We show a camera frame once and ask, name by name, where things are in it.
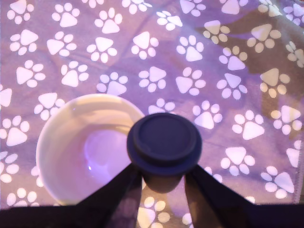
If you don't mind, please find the paw print cloth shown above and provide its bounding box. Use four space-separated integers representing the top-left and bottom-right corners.
0 0 304 228

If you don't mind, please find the white coffee cup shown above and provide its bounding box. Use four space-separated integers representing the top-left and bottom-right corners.
35 94 146 206

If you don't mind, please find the dark coffee capsule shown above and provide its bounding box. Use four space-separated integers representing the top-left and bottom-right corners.
126 113 203 193

